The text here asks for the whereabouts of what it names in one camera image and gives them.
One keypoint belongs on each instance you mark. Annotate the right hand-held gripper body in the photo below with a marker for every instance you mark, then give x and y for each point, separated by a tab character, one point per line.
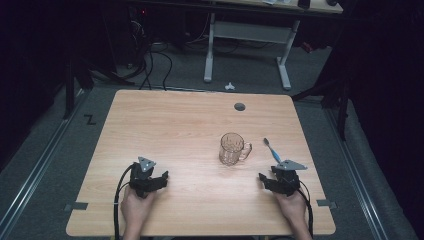
287	180

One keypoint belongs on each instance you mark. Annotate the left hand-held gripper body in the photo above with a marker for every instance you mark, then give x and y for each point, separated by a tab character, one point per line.
140	180

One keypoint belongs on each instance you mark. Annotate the blue toothbrush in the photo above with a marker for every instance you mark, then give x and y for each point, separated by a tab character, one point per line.
272	151

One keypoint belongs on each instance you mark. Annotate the clear glass mug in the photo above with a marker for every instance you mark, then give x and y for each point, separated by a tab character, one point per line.
231	150

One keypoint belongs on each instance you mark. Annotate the person's right hand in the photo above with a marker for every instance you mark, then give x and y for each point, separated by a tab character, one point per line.
292	206

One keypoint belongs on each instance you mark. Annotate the person's left hand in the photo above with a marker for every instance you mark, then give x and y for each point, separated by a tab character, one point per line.
136	208

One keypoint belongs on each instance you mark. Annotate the grey tape strip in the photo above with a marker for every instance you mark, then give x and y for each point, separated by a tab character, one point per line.
326	203
76	206

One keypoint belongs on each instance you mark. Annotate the black metal stand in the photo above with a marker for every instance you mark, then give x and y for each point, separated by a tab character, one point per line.
69	90
341	110

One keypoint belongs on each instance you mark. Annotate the small white floor object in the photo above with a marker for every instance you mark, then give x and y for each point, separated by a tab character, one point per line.
229	86

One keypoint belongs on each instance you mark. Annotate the small red object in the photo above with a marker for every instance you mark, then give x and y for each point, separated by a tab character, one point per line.
307	47

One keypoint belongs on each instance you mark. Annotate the dark computer tower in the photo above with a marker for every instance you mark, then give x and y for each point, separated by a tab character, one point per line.
138	33

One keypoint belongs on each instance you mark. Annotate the white-legged desk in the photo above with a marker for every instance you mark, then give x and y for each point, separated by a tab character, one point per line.
248	31

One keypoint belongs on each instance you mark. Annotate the black object on desk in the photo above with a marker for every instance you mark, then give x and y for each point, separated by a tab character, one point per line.
303	3

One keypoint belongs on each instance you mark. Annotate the metal floor rail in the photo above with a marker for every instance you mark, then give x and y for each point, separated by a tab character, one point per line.
360	180
36	168

